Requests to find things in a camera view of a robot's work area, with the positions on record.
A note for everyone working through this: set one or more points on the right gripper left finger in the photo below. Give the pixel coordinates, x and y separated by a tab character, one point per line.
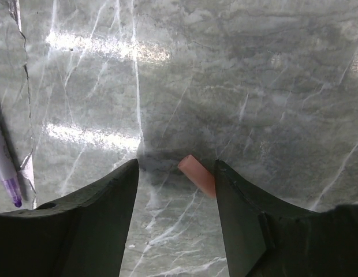
81	234

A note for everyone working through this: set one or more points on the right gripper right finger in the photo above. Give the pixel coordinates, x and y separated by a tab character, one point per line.
266	236

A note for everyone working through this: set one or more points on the pink pen cap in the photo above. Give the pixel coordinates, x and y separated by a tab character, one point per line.
198	174

